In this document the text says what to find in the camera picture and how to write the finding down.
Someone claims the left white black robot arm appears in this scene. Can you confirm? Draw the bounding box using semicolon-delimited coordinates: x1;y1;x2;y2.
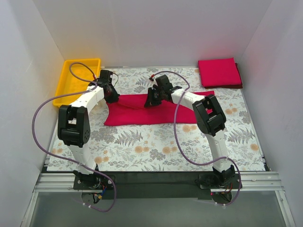
57;70;119;189

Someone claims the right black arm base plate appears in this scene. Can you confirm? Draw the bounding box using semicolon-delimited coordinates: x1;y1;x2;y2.
195;173;240;190

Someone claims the aluminium frame rail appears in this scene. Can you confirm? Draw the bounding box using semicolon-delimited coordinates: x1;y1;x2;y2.
23;171;303;227

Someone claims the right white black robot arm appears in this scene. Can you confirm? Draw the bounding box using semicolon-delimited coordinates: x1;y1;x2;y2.
144;75;236;188

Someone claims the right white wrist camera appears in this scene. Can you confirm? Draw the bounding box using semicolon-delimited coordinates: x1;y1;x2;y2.
149;75;158;89

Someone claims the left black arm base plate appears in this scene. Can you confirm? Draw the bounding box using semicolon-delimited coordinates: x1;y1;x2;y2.
73;170;113;190

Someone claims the floral patterned table mat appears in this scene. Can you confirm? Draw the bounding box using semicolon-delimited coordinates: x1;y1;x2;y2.
46;67;266;172

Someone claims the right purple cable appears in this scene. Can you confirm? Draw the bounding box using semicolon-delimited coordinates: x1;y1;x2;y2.
151;70;242;207

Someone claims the crimson t-shirt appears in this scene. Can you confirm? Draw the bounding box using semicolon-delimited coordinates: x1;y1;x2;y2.
104;90;215;126
198;58;236;86

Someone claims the folded dark red t-shirt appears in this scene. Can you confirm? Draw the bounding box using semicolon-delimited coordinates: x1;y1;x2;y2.
203;63;243;89

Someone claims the yellow plastic bin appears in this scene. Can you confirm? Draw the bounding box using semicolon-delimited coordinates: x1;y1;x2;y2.
55;58;101;96

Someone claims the folded crimson t-shirt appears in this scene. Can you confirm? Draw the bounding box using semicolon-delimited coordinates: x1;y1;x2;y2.
198;58;236;86

